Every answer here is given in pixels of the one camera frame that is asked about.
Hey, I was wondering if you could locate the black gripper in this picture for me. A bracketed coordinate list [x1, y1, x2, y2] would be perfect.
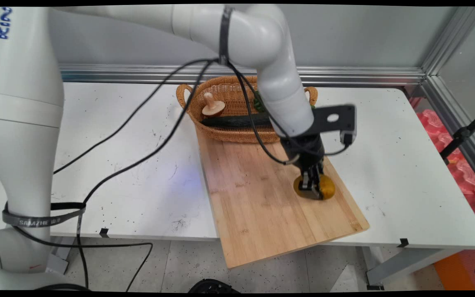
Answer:
[280, 133, 325, 200]

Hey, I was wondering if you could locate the yellow toy potato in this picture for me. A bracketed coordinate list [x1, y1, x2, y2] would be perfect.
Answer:
[294, 174, 336, 201]

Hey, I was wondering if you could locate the wooden cutting board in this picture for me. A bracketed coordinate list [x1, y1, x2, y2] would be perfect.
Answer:
[195, 124, 370, 269]

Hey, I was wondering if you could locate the green bell pepper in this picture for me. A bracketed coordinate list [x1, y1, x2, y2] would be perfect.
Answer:
[253, 91, 267, 114]

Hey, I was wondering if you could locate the dark green cucumber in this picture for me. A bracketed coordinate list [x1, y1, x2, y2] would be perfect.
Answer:
[201, 114, 273, 128]

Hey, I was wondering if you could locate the wooden toy mushroom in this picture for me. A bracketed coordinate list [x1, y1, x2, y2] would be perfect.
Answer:
[202, 92, 226, 117]

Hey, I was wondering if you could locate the black round floor object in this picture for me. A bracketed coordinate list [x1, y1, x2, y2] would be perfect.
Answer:
[188, 278, 240, 294]

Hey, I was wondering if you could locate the red foam floor mat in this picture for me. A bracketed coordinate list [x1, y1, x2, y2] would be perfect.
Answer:
[411, 97, 475, 289]

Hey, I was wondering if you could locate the black tripod stand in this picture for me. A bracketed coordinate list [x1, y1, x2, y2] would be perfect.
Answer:
[440, 105, 475, 165]

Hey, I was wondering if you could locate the orange floor mat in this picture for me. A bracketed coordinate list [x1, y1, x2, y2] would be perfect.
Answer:
[433, 252, 475, 291]

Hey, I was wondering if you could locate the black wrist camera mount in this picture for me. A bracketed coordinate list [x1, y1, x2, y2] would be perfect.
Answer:
[313, 104, 357, 146]

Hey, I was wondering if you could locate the long horizontal aluminium frame rail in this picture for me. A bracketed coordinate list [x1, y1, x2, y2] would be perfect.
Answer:
[58, 63, 426, 87]

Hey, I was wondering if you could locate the grey table leg frame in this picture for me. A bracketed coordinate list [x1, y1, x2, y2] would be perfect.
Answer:
[361, 246, 461, 290]

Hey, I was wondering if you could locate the woven wicker basket with handles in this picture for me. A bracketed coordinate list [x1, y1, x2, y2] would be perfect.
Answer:
[176, 75, 318, 144]

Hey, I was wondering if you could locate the low aluminium frame rail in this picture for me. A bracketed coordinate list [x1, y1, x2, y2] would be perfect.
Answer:
[421, 75, 475, 191]

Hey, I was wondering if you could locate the thick black cable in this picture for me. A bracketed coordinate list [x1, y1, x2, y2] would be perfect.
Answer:
[75, 60, 217, 291]

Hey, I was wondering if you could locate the black strap on arm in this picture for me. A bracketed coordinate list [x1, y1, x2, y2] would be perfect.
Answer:
[219, 6, 235, 65]

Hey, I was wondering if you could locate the thin black cable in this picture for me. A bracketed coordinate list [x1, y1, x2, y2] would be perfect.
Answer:
[53, 59, 221, 175]

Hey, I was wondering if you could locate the upright aluminium frame post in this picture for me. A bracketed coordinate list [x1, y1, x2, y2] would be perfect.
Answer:
[421, 6, 475, 76]

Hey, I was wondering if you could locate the grey SAMZHE velcro strap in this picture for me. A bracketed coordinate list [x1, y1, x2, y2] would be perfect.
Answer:
[2, 201, 87, 228]

